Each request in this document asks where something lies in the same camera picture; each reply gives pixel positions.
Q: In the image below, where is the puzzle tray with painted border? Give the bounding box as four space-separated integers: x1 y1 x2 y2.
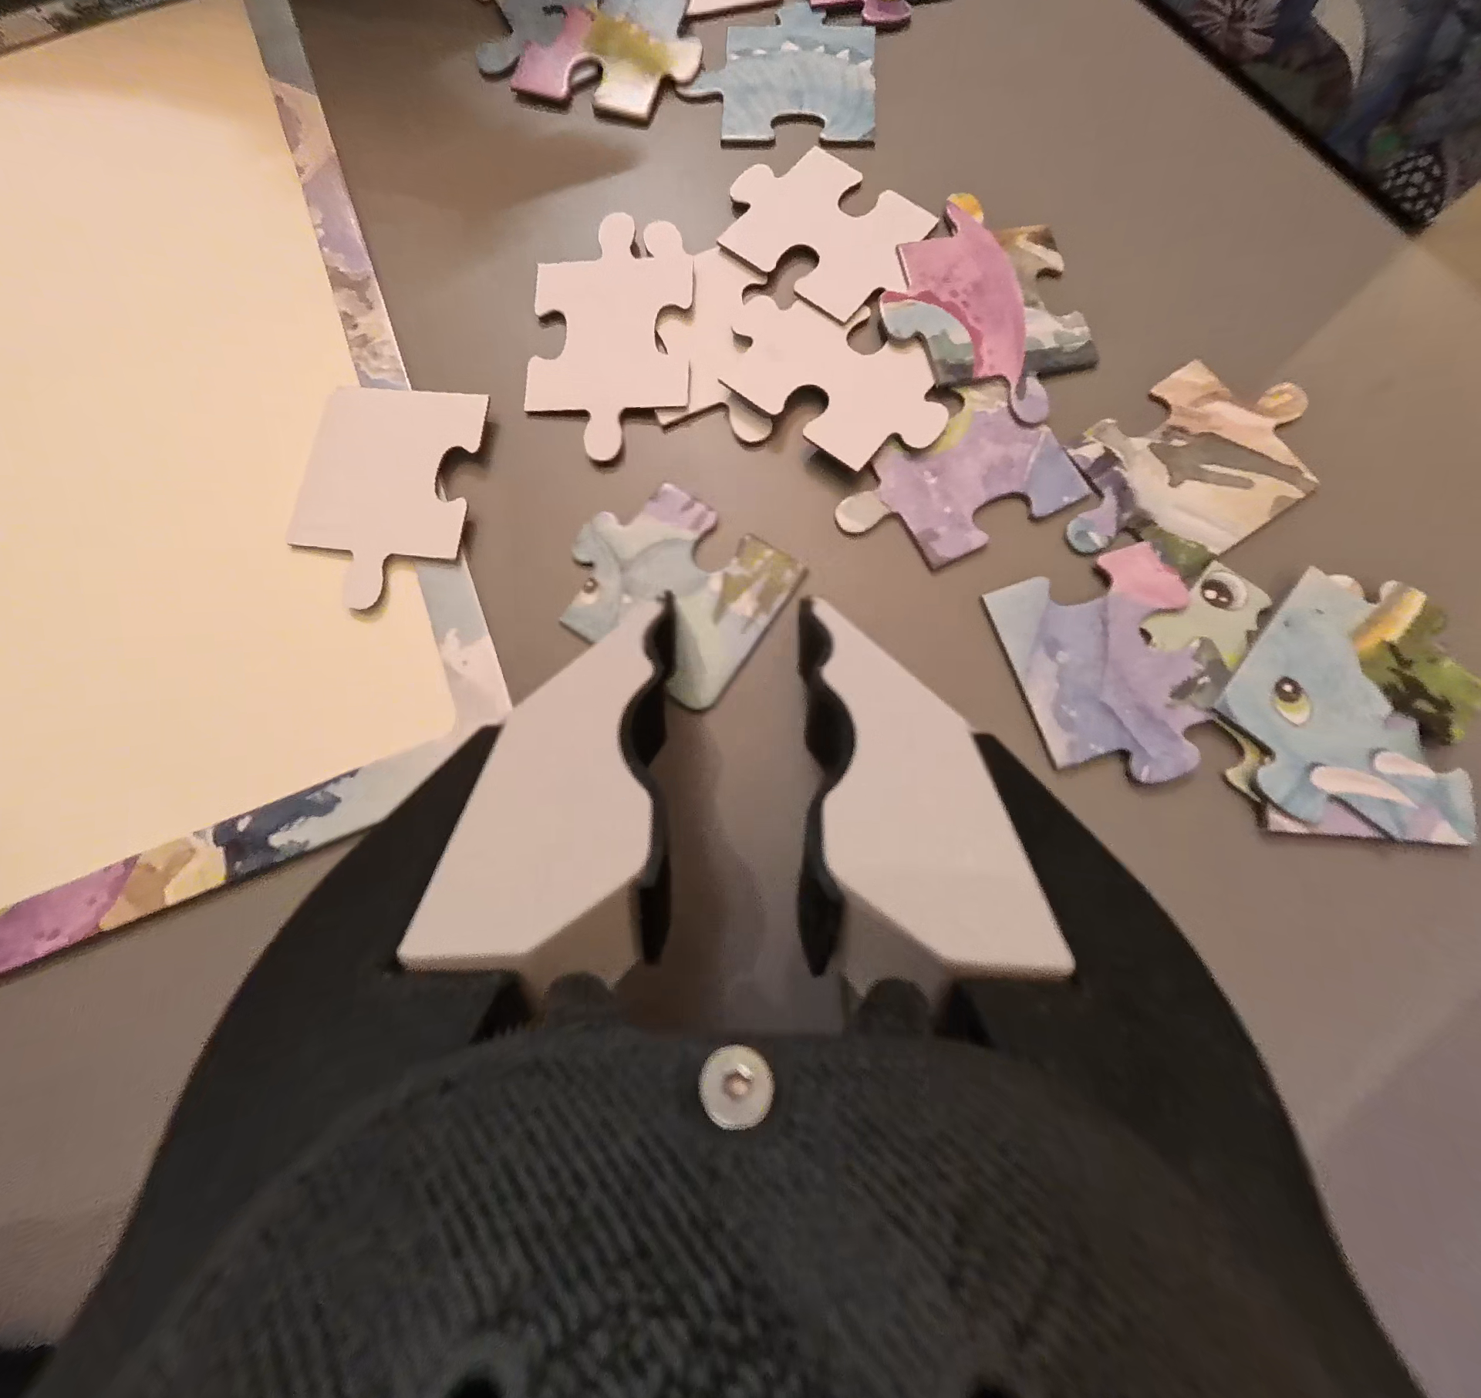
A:
0 0 512 978

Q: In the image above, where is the illustrated puzzle box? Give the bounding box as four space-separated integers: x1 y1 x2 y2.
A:
1047 0 1481 234

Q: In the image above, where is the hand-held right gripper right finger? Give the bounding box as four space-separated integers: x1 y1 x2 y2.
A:
797 598 1079 997

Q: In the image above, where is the blue dinosaur head jigsaw piece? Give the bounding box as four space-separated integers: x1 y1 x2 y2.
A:
560 485 808 714

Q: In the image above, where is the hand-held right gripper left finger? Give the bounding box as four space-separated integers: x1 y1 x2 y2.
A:
394 594 679 997

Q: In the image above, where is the pile of jigsaw pieces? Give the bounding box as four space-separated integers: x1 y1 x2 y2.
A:
283 0 1481 844

